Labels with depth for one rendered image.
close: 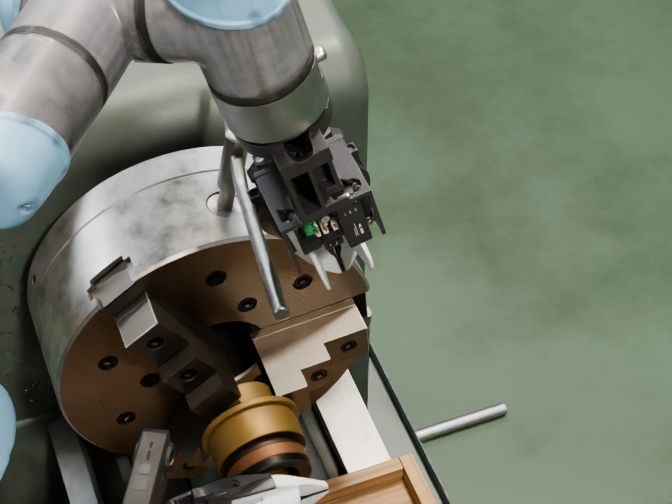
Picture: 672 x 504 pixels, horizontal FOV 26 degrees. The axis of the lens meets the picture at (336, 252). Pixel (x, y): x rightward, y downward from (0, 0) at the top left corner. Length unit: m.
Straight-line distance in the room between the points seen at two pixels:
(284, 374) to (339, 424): 0.27
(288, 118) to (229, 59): 0.07
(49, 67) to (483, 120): 2.37
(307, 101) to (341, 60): 0.47
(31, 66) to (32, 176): 0.07
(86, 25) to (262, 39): 0.11
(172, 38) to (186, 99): 0.48
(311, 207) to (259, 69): 0.13
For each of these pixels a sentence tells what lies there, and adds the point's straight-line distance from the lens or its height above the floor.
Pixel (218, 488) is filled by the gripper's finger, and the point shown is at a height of 1.12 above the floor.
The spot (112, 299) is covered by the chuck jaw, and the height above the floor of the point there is 1.20.
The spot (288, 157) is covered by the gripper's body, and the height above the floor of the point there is 1.50.
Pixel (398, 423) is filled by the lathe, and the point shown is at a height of 0.54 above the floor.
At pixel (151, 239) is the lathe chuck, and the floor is 1.23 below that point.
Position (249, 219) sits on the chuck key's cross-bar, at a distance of 1.18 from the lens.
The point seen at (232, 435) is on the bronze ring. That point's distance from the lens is 1.30.
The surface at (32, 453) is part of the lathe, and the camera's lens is 1.69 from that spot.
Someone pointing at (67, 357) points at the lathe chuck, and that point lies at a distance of 1.33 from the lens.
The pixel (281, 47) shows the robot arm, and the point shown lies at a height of 1.59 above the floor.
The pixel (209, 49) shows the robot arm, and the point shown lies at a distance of 0.92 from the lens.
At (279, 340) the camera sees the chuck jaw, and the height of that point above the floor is 1.10.
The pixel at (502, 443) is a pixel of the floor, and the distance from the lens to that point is 2.66.
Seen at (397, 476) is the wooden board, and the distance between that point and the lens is 1.54.
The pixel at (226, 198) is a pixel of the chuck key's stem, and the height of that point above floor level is 1.25.
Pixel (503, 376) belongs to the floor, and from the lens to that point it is 2.74.
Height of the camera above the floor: 2.18
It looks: 48 degrees down
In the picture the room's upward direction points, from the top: straight up
